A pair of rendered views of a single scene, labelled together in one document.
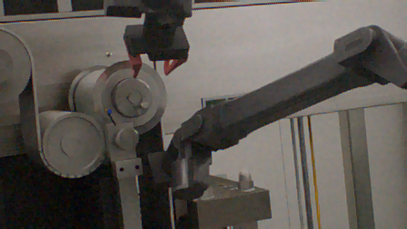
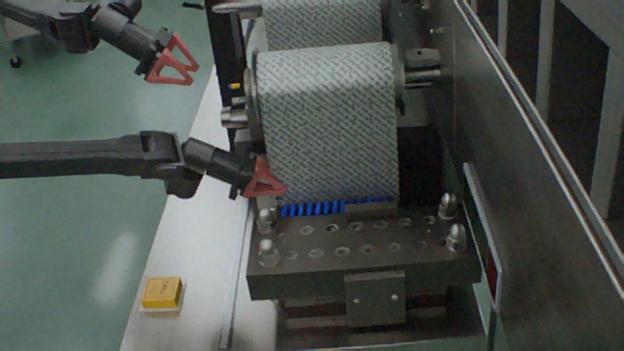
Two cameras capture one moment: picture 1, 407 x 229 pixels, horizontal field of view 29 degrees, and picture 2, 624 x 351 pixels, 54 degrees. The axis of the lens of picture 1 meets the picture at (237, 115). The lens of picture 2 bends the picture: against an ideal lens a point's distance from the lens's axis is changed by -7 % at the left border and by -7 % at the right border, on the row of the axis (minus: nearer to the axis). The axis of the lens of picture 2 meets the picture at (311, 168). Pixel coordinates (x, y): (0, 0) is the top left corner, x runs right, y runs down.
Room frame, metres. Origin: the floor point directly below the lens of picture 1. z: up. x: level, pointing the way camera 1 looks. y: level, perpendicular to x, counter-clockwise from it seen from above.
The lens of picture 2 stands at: (2.08, -0.75, 1.74)
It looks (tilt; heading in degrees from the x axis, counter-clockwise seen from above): 31 degrees down; 117
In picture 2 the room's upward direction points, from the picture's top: 7 degrees counter-clockwise
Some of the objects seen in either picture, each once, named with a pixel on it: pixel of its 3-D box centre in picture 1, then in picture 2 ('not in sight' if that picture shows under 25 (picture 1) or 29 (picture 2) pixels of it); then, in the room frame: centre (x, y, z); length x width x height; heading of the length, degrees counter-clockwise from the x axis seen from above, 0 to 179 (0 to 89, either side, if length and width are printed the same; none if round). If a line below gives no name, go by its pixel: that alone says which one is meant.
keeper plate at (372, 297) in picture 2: not in sight; (375, 299); (1.78, 0.02, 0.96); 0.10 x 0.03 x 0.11; 22
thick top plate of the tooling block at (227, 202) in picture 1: (201, 198); (363, 251); (1.74, 0.10, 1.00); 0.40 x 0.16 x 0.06; 22
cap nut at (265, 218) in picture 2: (203, 187); (265, 217); (1.56, 0.08, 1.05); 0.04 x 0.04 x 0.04
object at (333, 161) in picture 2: (150, 161); (333, 166); (1.65, 0.19, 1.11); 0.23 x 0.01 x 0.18; 22
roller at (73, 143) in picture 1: (62, 140); not in sight; (1.59, 0.36, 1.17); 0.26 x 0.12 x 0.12; 22
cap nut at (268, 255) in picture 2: (244, 179); (267, 251); (1.60, 0.00, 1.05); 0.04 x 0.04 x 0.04
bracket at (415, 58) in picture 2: not in sight; (423, 57); (1.79, 0.32, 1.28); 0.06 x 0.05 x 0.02; 22
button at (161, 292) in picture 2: not in sight; (162, 292); (1.36, -0.03, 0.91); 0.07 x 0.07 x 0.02; 22
